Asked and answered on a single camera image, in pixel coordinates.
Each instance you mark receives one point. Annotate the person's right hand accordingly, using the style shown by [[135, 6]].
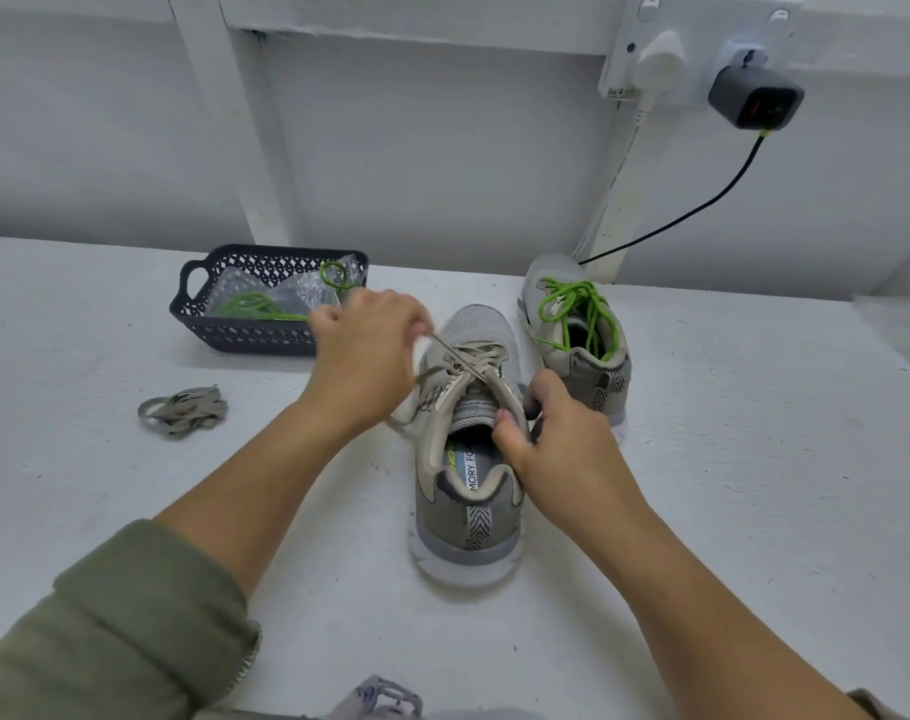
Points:
[[568, 465]]

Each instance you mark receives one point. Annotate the person's left hand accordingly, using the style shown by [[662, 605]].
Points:
[[368, 355]]

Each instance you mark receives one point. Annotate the beige shoelace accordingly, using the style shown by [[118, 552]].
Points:
[[458, 357], [182, 411]]

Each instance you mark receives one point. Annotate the gray sneaker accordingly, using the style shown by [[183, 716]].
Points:
[[467, 532], [605, 379]]

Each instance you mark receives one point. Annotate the clear plastic bag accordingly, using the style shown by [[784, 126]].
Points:
[[283, 289]]

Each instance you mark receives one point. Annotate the green shoelace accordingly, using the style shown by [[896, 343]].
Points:
[[245, 306], [568, 300]]

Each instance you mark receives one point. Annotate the person's right forearm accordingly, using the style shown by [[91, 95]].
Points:
[[740, 637]]

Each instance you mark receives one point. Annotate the person's left forearm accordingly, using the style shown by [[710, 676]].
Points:
[[155, 592]]

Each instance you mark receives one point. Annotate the dark plastic lattice basket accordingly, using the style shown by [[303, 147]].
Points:
[[260, 337]]

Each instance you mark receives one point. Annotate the gray patterned garment piece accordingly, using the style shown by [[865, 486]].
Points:
[[377, 700]]

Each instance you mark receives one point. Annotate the gray charger adapter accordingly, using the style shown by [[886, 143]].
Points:
[[755, 97]]

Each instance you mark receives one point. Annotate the white plug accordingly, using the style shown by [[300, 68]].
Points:
[[659, 60]]

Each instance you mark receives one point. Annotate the white wall socket plate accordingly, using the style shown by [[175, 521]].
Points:
[[695, 15]]

